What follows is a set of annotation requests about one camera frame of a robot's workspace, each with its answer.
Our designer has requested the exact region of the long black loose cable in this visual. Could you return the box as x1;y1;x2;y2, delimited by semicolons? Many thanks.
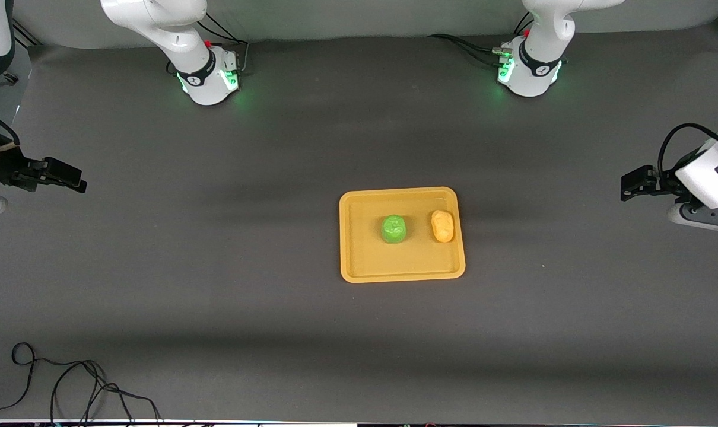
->
0;342;163;426

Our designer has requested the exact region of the black arm base cable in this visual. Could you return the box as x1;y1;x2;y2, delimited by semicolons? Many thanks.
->
427;12;535;67
199;13;251;77

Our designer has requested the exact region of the yellow plastic tray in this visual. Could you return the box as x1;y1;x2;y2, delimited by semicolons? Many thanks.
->
339;187;466;283

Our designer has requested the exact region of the yellow-orange potato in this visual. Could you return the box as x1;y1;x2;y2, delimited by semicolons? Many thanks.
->
431;209;456;244

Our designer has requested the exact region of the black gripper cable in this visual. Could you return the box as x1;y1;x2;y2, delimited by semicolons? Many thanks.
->
0;101;21;149
658;122;718;180

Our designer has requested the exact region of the black right arm base cable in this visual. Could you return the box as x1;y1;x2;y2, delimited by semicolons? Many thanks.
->
199;13;251;77

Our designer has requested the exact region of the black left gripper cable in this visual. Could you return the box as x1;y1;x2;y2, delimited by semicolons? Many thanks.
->
658;122;718;180

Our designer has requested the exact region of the black left arm base cable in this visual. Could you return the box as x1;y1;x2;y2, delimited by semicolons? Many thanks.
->
427;12;535;67

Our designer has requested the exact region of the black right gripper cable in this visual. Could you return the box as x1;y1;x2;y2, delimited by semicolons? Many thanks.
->
0;101;21;149

